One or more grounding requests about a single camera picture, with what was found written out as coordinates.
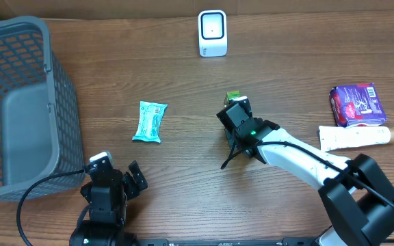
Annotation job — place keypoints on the white floral cream tube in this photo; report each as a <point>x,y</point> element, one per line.
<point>336,137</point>

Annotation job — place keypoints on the grey plastic mesh basket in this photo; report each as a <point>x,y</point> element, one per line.
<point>40,135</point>

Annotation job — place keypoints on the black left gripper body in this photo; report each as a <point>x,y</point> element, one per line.
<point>87,194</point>

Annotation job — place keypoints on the green yellow juice carton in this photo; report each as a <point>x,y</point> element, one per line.
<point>231,96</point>

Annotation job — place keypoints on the white barcode scanner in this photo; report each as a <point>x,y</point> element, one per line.
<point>212,33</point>

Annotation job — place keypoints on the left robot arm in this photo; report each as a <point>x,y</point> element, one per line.
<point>102,221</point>

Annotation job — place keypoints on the purple red tissue pack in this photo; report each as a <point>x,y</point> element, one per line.
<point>357,105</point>

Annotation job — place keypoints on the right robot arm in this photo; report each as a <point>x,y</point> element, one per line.
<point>357,195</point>

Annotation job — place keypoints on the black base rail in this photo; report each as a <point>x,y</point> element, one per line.
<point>289,241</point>

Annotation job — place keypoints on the light green wipes pack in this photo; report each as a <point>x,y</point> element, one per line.
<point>150,117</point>

